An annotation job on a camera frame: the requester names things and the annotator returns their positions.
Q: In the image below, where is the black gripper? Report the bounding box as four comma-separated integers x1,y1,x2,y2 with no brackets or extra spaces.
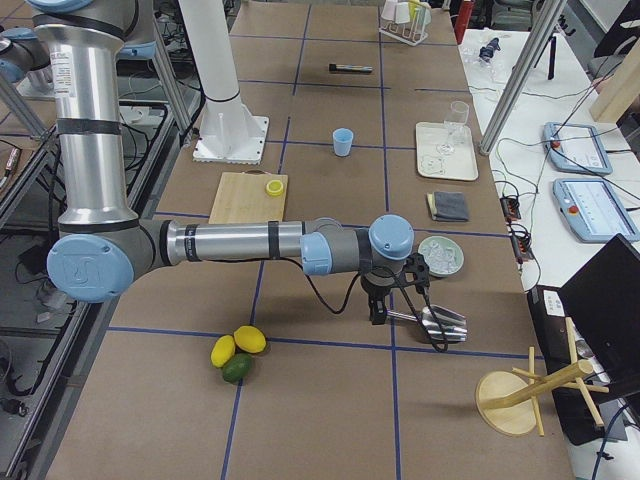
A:
360,272,396,324

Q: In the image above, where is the steel muddler black tip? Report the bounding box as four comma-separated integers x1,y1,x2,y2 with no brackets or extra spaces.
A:
328,63,374,75

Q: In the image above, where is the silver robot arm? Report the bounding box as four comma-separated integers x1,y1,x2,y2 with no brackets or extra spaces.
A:
31,1,426,324

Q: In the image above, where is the yellow lemon upper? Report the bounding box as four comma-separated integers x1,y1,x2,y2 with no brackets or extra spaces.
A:
233,325,267,354

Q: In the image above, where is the yellow lemon left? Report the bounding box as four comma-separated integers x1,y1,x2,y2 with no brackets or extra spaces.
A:
210,335,236,369

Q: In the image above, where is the light blue paper cup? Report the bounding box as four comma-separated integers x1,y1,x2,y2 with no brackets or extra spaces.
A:
332,128,354,157

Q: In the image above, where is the white upturned cup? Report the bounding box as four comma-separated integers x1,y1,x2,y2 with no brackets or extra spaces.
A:
381,0,411,24

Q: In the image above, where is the yellow upturned cup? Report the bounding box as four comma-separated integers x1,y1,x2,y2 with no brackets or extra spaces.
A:
409,1,425,24

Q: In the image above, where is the steel ice scoop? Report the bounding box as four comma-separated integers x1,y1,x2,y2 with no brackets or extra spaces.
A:
387,305,468,343

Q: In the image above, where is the green bowl of ice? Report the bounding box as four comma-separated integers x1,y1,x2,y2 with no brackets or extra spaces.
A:
418,236,464,278

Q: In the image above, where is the grey yellow folded cloth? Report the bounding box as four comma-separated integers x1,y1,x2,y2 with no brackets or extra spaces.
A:
426,191,469,222

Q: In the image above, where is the green lime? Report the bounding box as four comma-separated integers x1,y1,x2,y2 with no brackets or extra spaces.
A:
222,353,253,384

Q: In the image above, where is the red circuit board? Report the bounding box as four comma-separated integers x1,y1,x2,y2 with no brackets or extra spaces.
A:
500,196,521,223

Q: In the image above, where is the cream bear tray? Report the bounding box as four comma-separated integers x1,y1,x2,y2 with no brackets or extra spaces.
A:
415,122,479,181

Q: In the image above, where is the bamboo cutting board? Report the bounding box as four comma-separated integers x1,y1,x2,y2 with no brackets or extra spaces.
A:
209,172,288,224

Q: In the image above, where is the clear wine glass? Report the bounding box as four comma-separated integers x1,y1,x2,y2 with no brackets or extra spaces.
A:
437,100,469,155

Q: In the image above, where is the black monitor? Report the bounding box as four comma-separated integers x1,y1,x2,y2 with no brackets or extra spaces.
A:
559,234,639,382

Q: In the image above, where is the lower blue teach pendant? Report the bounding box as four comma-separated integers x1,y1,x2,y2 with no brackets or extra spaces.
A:
552,178,639,244

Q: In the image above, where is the blue teach pendant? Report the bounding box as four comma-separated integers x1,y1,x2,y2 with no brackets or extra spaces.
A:
552,178,639,244
542,122,613,175

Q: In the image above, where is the upper blue teach pendant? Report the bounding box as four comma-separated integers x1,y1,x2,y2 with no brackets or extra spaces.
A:
542,122,613,175

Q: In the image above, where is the blue handheld tool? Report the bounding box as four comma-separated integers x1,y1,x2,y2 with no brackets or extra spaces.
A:
479,37,501,63

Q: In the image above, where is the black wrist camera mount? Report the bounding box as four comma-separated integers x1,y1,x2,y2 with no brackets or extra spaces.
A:
402,252,430,295

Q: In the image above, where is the black camera cable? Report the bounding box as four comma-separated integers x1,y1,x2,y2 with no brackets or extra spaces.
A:
301,272,452,354

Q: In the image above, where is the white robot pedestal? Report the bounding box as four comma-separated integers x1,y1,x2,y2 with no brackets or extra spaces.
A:
179,0,269,165

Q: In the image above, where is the aluminium frame post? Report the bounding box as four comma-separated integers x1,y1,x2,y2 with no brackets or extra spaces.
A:
479,0,566,156

